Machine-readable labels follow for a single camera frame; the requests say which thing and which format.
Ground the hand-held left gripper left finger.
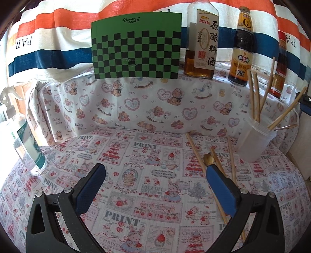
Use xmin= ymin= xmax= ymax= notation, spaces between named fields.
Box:
xmin=25 ymin=163 xmax=106 ymax=253

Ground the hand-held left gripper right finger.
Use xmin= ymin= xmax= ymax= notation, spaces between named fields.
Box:
xmin=206 ymin=164 xmax=285 ymax=253

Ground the translucent plastic cup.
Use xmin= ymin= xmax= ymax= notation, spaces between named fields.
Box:
xmin=235 ymin=114 xmax=277 ymax=163

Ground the red cap oil bottle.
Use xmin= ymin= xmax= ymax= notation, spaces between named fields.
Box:
xmin=268 ymin=30 xmax=288 ymax=99

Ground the strawberry print tablecloth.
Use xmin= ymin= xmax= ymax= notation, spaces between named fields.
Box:
xmin=0 ymin=128 xmax=309 ymax=253

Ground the dark sauce bottle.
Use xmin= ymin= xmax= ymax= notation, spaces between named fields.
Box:
xmin=228 ymin=6 xmax=255 ymax=87

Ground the clear spray bottle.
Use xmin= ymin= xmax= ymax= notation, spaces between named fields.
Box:
xmin=0 ymin=87 xmax=47 ymax=176

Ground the bear print cloth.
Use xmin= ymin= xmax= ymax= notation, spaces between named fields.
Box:
xmin=28 ymin=62 xmax=302 ymax=156

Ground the cooking wine bottle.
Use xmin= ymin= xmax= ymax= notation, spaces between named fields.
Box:
xmin=184 ymin=0 xmax=220 ymax=79

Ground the green checkered board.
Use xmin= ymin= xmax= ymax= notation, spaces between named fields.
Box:
xmin=91 ymin=13 xmax=183 ymax=80

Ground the striped curtain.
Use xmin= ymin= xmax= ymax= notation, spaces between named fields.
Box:
xmin=0 ymin=0 xmax=311 ymax=84

